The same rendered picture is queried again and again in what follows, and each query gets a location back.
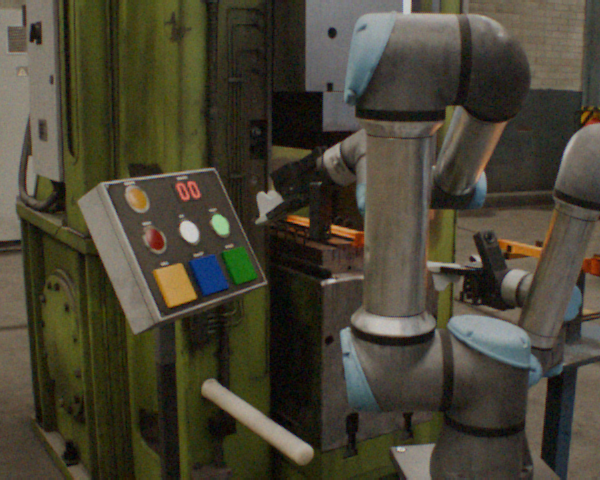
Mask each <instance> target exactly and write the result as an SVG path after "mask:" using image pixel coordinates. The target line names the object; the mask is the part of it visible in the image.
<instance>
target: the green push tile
mask: <svg viewBox="0 0 600 480"><path fill-rule="evenodd" d="M220 255H221V257H222V259H223V262H224V265H225V267H226V269H228V271H229V274H230V276H231V279H232V281H233V283H234V286H237V285H240V284H244V283H247V282H250V281H253V280H256V279H258V275H257V273H256V271H255V269H253V266H252V264H251V261H250V259H249V257H248V254H247V252H246V249H245V247H244V246H240V247H237V248H233V249H229V250H225V252H222V253H220Z"/></svg>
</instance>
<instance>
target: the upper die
mask: <svg viewBox="0 0 600 480"><path fill-rule="evenodd" d="M272 127H273V128H287V129H301V130H315V132H345V131H361V130H363V128H364V127H363V126H362V125H361V124H359V123H358V122H357V121H356V120H355V106H350V105H347V104H345V102H344V92H272Z"/></svg>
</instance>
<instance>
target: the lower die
mask: <svg viewBox="0 0 600 480"><path fill-rule="evenodd" d="M276 221H277V222H278V223H286V224H287V227H289V226H294V227H296V228H297V229H299V228H302V229H304V230H305V231H309V226H308V224H303V223H299V222H295V221H290V220H287V219H283V218H282V219H279V220H276ZM276 227H277V224H276V223H272V226H271V228H270V246H271V249H273V251H275V247H276ZM285 230H286V228H285V226H281V227H279V231H278V252H279V253H283V254H284V251H285ZM294 233H295V229H292V228H290V229H288V232H287V252H288V255H289V256H292V255H294ZM303 235H304V233H303V231H298V235H297V236H296V254H297V257H298V258H299V259H302V257H303ZM305 257H307V261H309V262H312V264H315V265H319V266H322V267H325V268H328V269H329V270H332V274H335V273H342V272H349V271H356V270H363V269H364V246H359V247H358V246H355V237H353V236H349V235H345V234H340V233H336V232H333V231H332V237H330V240H328V241H325V242H311V241H310V240H309V234H308V235H307V237H305ZM349 266H351V269H350V270H348V267H349Z"/></svg>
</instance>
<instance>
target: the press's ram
mask: <svg viewBox="0 0 600 480"><path fill-rule="evenodd" d="M271 3H272V92H344V89H345V78H346V70H347V63H348V56H349V50H350V44H351V39H353V35H352V33H354V29H355V26H356V23H357V21H358V20H359V19H360V18H361V17H362V16H364V15H366V14H378V13H391V12H392V11H396V12H397V13H404V0H271Z"/></svg>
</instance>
